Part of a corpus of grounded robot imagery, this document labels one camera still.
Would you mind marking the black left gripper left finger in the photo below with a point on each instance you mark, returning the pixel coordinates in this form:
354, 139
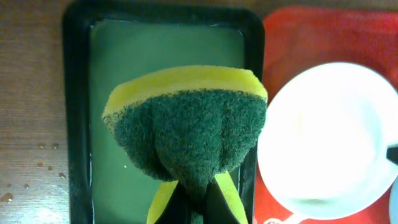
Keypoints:
178, 209

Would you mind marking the black tray with green water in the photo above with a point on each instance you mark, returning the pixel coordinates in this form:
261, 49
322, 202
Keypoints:
106, 43

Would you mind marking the white plate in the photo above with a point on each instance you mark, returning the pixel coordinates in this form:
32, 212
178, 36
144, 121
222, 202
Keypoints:
322, 153

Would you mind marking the light blue plate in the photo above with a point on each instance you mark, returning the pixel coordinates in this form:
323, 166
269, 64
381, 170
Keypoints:
393, 203

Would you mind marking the yellow green scrub sponge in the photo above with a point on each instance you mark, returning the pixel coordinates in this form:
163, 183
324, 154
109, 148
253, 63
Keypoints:
189, 125

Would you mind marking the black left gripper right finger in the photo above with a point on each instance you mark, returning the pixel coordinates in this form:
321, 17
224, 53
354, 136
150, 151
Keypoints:
216, 209

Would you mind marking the red plastic tray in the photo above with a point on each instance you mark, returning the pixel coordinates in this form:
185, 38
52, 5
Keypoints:
298, 38

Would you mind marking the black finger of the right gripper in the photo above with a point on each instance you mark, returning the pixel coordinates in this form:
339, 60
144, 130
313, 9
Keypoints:
392, 154

